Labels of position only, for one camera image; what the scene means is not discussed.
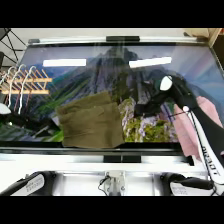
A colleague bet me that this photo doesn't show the black cable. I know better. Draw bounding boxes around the black cable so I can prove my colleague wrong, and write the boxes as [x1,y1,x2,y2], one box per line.
[97,175,112,197]

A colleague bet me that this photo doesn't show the pink garment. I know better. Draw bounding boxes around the pink garment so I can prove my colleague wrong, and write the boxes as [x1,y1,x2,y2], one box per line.
[172,95,224,161]

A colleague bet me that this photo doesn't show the olive green garment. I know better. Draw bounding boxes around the olive green garment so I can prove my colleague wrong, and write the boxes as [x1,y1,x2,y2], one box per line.
[55,91,126,150]

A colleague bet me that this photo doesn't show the silver frame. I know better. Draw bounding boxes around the silver frame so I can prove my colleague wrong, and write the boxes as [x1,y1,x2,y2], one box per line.
[0,145,224,197]

